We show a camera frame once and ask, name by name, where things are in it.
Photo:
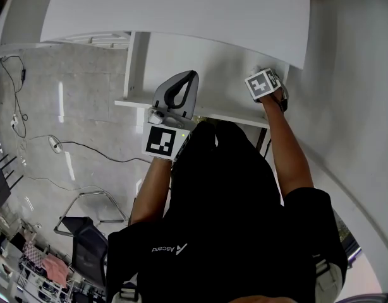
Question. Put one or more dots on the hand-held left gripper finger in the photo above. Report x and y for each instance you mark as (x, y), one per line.
(191, 103)
(159, 93)

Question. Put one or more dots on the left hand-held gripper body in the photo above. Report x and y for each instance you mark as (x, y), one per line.
(159, 142)

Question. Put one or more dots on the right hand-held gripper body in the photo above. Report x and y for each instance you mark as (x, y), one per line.
(260, 85)

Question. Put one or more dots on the person's left forearm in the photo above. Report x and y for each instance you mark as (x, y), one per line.
(153, 191)

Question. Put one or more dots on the person's right forearm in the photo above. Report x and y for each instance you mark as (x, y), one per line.
(287, 150)

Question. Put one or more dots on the white cabinet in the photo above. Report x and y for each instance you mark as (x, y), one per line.
(181, 8)

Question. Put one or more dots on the person's black clothing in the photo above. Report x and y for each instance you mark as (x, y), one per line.
(225, 216)

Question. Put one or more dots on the white round floor plug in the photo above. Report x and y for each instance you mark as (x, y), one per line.
(55, 144)

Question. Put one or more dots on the white power strip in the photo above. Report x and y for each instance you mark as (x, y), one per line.
(14, 122)

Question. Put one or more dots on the pink cloth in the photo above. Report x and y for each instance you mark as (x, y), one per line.
(56, 270)

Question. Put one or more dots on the checkered cloth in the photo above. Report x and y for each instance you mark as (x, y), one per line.
(33, 254)

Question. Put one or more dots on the chrome frame chair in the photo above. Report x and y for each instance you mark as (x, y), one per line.
(93, 192)

